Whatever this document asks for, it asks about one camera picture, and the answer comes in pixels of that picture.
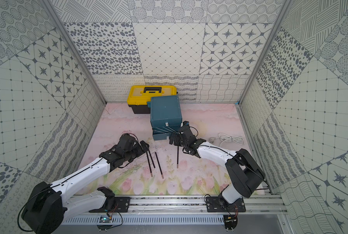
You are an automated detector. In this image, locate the teal drawer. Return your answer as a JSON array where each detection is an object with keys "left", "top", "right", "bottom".
[{"left": 152, "top": 125, "right": 180, "bottom": 141}]

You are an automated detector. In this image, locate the teal drawer cabinet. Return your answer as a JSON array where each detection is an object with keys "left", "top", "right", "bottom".
[{"left": 150, "top": 95, "right": 182, "bottom": 131}]

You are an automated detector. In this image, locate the black pencil slanted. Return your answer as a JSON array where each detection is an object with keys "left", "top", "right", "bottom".
[{"left": 155, "top": 152, "right": 164, "bottom": 179}]

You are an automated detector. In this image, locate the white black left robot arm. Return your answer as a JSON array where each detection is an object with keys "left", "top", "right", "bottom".
[{"left": 17, "top": 133, "right": 149, "bottom": 234}]

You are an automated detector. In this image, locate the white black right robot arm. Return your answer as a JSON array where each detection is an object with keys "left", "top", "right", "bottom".
[{"left": 169, "top": 122, "right": 266, "bottom": 206}]

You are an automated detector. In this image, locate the yellow black toolbox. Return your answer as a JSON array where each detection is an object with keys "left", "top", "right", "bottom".
[{"left": 127, "top": 85, "right": 178, "bottom": 114}]

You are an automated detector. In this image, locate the white power cable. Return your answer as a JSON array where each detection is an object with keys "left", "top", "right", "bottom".
[{"left": 208, "top": 133, "right": 245, "bottom": 148}]

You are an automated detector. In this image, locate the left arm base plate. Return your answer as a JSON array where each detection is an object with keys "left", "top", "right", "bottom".
[{"left": 89, "top": 197, "right": 131, "bottom": 213}]

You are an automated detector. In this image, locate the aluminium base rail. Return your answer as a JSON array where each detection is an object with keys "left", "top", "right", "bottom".
[{"left": 62, "top": 195, "right": 289, "bottom": 215}]

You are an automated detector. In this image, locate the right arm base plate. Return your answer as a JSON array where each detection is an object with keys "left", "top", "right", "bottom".
[{"left": 204, "top": 195, "right": 246, "bottom": 213}]

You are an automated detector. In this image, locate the white slotted cable duct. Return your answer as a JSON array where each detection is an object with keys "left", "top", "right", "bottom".
[{"left": 63, "top": 214, "right": 224, "bottom": 225}]

